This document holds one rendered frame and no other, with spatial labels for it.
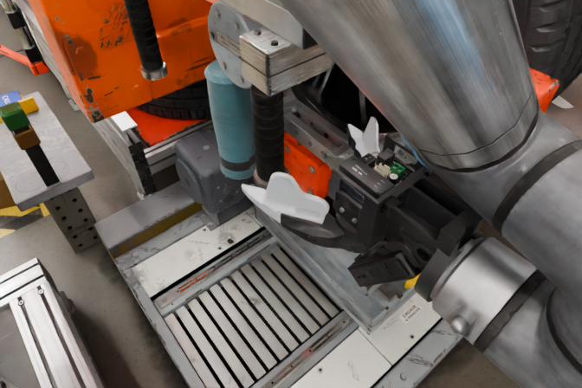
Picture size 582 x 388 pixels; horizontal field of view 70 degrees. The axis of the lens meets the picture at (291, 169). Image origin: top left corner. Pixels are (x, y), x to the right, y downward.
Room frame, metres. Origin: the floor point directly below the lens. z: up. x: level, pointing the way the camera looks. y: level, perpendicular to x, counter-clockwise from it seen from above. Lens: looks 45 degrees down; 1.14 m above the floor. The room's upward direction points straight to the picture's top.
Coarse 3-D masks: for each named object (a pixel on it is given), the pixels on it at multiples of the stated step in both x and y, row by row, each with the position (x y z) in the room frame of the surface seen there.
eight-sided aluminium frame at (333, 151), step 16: (288, 96) 0.75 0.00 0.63; (288, 112) 0.70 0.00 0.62; (304, 112) 0.70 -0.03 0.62; (288, 128) 0.68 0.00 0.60; (304, 128) 0.65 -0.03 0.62; (320, 128) 0.66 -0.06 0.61; (336, 128) 0.65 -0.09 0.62; (304, 144) 0.64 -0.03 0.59; (320, 144) 0.60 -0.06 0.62; (336, 144) 0.63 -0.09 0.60; (336, 160) 0.56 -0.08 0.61; (416, 160) 0.44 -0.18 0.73
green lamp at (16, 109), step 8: (8, 104) 0.67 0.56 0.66; (16, 104) 0.67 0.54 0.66; (0, 112) 0.65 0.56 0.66; (8, 112) 0.65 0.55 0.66; (16, 112) 0.65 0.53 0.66; (8, 120) 0.64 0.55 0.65; (16, 120) 0.65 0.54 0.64; (24, 120) 0.65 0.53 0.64; (8, 128) 0.64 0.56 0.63; (16, 128) 0.64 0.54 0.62
